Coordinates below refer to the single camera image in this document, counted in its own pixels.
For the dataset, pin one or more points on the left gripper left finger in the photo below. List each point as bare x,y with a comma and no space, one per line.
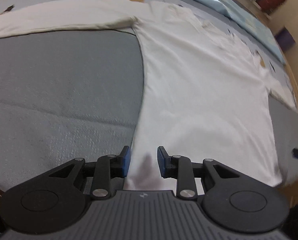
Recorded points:
58,198

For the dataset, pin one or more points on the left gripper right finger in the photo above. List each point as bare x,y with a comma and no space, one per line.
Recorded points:
229,198

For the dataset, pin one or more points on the white t-shirt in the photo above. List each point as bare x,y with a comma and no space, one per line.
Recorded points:
205,93

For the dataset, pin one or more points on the patterned light grey bed sheet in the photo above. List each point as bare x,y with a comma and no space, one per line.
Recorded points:
68,94

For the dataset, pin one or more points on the light blue patterned blanket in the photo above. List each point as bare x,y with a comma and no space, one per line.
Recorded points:
246,21

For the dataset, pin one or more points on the purple box by wall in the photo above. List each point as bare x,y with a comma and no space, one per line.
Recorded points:
284,39

